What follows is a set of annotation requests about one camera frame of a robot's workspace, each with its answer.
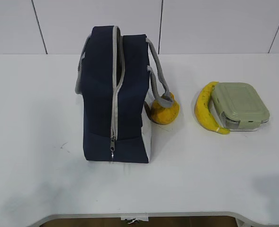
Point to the yellow orange fruit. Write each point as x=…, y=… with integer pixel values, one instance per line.
x=161, y=115

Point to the navy blue lunch bag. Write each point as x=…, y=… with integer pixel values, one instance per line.
x=117, y=77

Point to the yellow banana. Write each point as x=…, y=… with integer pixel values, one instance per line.
x=202, y=112

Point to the green lid food container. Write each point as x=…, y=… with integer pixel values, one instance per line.
x=239, y=107

